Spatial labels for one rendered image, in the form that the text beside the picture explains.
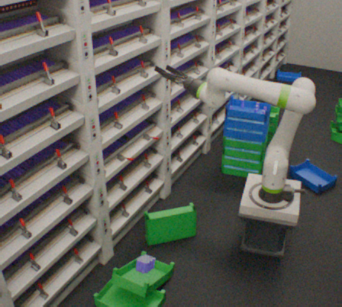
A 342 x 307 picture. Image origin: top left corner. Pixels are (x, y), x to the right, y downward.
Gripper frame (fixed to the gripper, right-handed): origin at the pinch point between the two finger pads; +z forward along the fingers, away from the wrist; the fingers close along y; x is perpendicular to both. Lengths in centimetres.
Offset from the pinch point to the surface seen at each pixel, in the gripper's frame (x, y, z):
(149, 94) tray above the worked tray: -20.4, 6.5, 7.3
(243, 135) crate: -38, 73, -37
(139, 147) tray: -44.8, -9.2, -7.5
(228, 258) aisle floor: -79, 2, -81
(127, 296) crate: -98, -51, -54
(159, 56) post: 3.6, 6.0, 8.8
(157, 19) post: 23.2, 1.5, 15.4
